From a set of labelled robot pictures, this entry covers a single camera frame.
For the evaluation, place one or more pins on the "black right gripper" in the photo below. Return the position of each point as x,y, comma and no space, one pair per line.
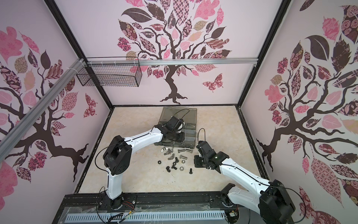
200,160

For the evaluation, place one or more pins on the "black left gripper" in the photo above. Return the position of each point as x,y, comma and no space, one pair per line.
181,139

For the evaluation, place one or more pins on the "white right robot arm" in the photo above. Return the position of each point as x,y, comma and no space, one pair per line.
269,199

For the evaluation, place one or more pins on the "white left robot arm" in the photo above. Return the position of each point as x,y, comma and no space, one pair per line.
117,156

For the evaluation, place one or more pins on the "green transparent organizer box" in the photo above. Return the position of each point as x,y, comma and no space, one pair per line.
189,115

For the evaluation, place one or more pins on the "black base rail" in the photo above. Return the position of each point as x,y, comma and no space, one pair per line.
214,199

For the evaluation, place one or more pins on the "white slotted cable duct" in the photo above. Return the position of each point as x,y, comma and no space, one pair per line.
144,217

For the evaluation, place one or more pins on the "aluminium rail back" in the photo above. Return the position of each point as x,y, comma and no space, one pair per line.
173,61

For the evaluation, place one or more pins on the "aluminium rail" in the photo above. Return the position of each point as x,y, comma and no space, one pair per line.
173,61
10,140

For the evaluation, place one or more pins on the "black wire mesh basket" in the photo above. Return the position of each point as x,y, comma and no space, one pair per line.
111,72

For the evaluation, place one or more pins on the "aluminium rail left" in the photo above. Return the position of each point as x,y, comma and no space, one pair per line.
10,140

